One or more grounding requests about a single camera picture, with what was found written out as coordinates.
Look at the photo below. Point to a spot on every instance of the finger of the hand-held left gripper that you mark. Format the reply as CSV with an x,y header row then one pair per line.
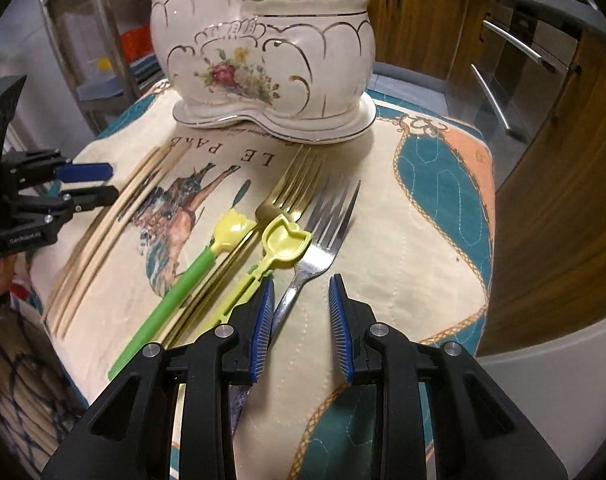
x,y
85,172
90,198

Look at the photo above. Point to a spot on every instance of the floral ceramic utensil holder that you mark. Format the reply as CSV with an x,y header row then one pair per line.
x,y
263,60

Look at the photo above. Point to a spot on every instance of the printed quilted cloth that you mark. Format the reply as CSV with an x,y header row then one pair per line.
x,y
408,240

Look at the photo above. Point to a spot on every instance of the red plastic bag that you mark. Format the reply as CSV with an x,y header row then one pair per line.
x,y
133,42

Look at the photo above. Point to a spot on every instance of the wooden kitchen cabinets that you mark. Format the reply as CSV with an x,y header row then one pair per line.
x,y
558,210

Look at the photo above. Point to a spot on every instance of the built-in oven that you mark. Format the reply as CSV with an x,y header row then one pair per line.
x,y
518,60

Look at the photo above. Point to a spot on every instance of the silver fork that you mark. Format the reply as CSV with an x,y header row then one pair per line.
x,y
328,225

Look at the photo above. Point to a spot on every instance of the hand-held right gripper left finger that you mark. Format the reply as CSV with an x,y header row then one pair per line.
x,y
263,320

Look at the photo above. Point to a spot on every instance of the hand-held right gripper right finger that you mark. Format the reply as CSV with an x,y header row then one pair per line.
x,y
339,320

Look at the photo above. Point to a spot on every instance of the person's left forearm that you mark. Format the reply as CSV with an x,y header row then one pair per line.
x,y
18,390

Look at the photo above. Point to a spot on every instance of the metal shelf rack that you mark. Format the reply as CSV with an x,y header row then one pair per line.
x,y
123,60

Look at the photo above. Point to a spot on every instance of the gold fork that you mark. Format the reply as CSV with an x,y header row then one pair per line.
x,y
288,185

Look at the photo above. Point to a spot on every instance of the yellow-green plastic spoon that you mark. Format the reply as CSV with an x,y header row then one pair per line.
x,y
283,242

